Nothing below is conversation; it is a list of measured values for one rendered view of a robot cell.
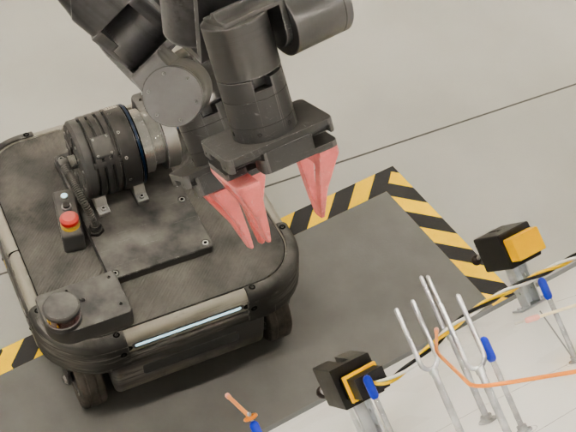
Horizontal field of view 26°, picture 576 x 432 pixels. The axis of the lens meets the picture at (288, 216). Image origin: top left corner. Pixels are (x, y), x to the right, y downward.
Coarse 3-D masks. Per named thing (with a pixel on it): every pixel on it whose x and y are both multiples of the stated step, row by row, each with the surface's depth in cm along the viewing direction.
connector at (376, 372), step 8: (368, 368) 114; (376, 368) 113; (352, 376) 114; (360, 376) 112; (376, 376) 113; (384, 376) 113; (352, 384) 113; (360, 384) 112; (352, 392) 113; (360, 392) 112
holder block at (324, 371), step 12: (336, 360) 121; (348, 360) 116; (360, 360) 116; (324, 372) 116; (336, 372) 115; (348, 372) 115; (324, 384) 118; (336, 384) 115; (336, 396) 116; (348, 408) 115
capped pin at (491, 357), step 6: (486, 342) 102; (486, 348) 102; (492, 348) 102; (492, 354) 102; (492, 360) 102; (492, 366) 102; (498, 366) 102; (498, 372) 102; (498, 378) 102; (504, 390) 102; (510, 396) 102; (510, 402) 102; (516, 408) 103; (516, 414) 103; (516, 420) 103; (522, 426) 102; (528, 426) 103
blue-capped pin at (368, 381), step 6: (366, 378) 108; (366, 384) 108; (372, 384) 108; (372, 390) 108; (372, 396) 108; (378, 396) 108; (378, 402) 108; (378, 408) 108; (384, 414) 108; (384, 420) 108; (390, 426) 108
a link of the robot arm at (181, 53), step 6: (180, 48) 125; (180, 54) 122; (186, 54) 123; (204, 66) 122; (210, 66) 123; (210, 72) 123; (216, 84) 123; (216, 90) 123; (216, 96) 123; (210, 102) 122; (204, 108) 123; (210, 108) 124; (204, 114) 123
